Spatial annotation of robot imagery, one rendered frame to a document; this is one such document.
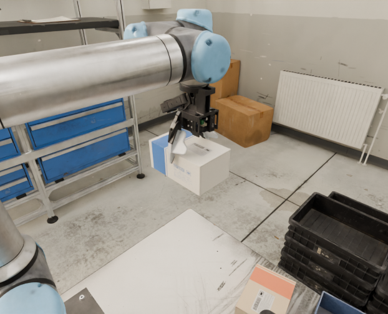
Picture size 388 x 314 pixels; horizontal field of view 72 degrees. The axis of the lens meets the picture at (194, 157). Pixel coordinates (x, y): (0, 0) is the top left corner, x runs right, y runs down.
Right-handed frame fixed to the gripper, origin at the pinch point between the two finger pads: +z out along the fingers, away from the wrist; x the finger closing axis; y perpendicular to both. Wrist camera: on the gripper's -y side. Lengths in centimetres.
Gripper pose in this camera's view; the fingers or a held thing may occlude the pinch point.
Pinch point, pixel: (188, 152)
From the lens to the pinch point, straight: 75.1
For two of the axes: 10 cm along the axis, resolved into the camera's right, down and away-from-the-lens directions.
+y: 7.1, 3.7, -6.0
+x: 7.0, -3.6, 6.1
